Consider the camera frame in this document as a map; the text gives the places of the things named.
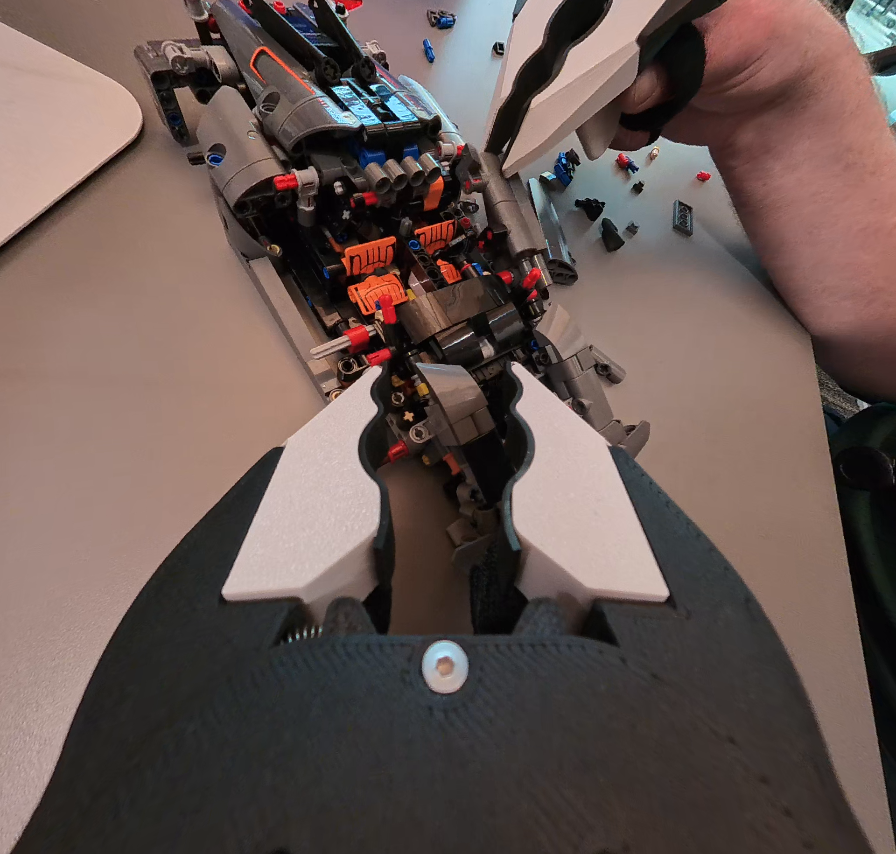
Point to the person's right forearm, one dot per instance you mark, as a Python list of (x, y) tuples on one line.
[(826, 238)]

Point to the white book stand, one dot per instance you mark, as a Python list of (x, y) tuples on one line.
[(56, 133)]

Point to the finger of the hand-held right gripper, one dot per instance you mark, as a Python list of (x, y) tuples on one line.
[(595, 77), (553, 21)]

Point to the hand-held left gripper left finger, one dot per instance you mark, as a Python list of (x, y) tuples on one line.
[(308, 518)]

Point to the black blue lego connector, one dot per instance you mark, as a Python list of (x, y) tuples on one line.
[(441, 19)]

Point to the person's right hand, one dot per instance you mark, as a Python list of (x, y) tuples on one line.
[(763, 63)]

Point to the grey black lego car model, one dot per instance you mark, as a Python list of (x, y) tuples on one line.
[(322, 119)]

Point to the long grey lego panel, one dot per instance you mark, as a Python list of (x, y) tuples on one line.
[(553, 231)]

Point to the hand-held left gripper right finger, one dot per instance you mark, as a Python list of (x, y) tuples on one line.
[(588, 518)]

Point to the black lego connector piece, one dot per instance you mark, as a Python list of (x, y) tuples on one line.
[(588, 208)]

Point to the dark grey lego plate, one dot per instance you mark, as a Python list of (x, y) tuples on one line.
[(682, 215)]

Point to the red blue lego pin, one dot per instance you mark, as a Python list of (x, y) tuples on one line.
[(626, 162)]

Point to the blue lego connector pieces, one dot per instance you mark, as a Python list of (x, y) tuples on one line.
[(563, 166)]

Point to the black cone lego piece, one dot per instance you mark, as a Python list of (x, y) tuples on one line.
[(612, 234)]

